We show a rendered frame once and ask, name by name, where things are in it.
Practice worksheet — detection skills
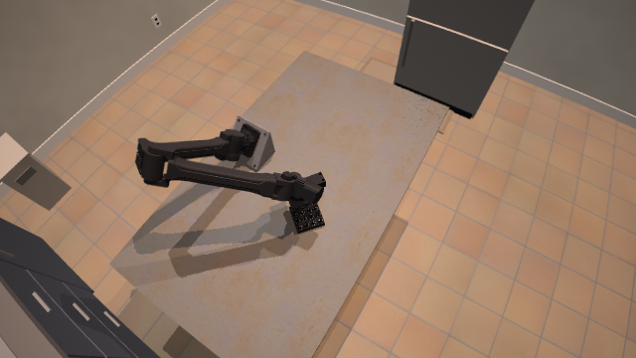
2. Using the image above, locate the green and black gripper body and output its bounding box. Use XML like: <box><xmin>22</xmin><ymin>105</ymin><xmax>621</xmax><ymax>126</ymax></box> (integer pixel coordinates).
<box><xmin>288</xmin><ymin>196</ymin><xmax>310</xmax><ymax>211</ymax></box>

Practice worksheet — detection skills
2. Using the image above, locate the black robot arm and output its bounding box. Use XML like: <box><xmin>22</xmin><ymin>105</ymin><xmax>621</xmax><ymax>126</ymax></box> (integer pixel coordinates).
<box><xmin>135</xmin><ymin>123</ymin><xmax>326</xmax><ymax>203</ymax></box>

